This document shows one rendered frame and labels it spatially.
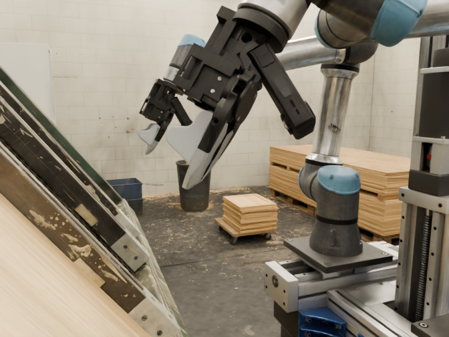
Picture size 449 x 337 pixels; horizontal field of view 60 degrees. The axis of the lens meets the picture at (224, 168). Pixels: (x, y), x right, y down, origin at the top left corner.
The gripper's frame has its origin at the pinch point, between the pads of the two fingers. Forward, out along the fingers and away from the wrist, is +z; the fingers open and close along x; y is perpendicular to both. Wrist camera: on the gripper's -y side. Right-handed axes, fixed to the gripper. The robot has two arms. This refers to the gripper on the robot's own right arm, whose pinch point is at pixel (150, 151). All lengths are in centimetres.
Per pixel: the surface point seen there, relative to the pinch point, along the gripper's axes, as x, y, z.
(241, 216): -238, -163, 29
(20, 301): 58, 19, 23
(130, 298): 30.5, -3.8, 30.3
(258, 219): -238, -183, 25
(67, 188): -15.9, 15.0, 21.8
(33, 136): -16.1, 30.0, 11.1
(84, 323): 50, 8, 28
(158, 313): 30.8, -11.1, 31.7
